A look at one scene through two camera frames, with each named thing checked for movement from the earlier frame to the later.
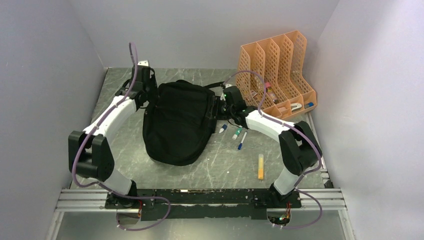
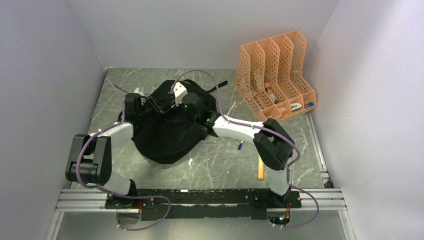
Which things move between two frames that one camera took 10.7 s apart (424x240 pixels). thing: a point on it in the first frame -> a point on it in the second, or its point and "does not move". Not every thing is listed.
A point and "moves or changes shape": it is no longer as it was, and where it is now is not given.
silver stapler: (295, 106) does not move
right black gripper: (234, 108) -> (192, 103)
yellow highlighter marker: (261, 167) does not move
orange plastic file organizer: (272, 75) does not move
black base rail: (201, 204) does not move
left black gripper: (154, 94) -> (162, 108)
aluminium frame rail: (78, 199) does not move
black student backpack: (177, 128) moves or changes shape
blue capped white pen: (240, 144) does not move
